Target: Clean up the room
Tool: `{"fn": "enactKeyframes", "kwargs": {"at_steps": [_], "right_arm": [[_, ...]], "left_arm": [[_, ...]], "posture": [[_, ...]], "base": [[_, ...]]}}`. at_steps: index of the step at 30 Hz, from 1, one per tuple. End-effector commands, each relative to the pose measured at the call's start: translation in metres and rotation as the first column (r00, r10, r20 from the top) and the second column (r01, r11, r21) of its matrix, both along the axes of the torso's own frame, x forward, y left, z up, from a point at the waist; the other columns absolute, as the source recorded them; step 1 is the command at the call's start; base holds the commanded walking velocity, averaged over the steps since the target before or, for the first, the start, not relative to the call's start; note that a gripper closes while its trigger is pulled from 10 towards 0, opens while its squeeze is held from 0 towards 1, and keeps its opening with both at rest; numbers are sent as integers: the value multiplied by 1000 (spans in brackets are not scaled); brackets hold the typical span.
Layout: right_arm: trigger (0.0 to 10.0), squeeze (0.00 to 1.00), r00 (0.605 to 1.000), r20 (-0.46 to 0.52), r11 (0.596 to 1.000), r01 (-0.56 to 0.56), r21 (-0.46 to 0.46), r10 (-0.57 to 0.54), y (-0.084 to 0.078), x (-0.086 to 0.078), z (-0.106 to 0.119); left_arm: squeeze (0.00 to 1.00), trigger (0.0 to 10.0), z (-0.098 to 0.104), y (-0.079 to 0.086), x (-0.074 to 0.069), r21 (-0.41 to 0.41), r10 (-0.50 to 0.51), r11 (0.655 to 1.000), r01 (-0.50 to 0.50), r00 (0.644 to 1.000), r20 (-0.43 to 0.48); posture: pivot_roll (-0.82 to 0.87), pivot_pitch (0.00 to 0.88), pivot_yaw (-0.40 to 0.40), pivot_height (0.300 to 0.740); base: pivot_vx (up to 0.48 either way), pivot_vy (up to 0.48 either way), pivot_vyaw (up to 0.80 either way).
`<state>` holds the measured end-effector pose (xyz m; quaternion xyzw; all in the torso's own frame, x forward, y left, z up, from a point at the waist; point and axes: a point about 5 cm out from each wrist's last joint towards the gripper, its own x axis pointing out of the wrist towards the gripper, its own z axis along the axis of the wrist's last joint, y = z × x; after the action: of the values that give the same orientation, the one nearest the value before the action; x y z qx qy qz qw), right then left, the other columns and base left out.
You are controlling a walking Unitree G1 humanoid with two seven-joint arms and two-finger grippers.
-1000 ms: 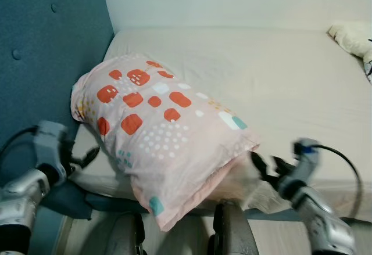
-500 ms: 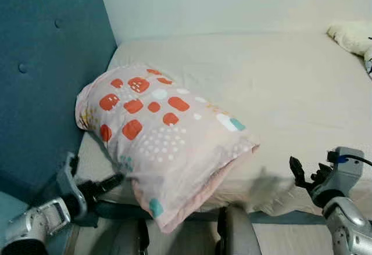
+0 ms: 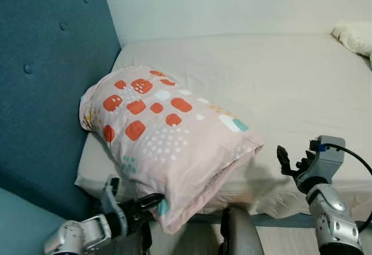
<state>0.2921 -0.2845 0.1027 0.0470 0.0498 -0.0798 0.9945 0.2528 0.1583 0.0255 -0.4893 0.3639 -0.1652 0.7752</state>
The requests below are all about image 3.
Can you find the pink pillow with orange patches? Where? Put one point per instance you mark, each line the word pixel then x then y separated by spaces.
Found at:
pixel 174 133

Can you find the cream cartoon print quilt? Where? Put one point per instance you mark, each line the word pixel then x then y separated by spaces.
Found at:
pixel 356 37

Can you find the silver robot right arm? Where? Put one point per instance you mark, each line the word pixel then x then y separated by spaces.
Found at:
pixel 334 220

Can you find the beige sheeted mattress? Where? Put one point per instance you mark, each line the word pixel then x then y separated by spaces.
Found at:
pixel 261 81

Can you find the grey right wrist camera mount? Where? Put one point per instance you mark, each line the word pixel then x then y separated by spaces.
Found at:
pixel 326 159

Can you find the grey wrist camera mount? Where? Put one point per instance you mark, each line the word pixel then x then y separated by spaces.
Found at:
pixel 326 159
pixel 113 203

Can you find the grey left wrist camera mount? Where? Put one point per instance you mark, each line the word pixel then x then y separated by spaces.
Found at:
pixel 113 203

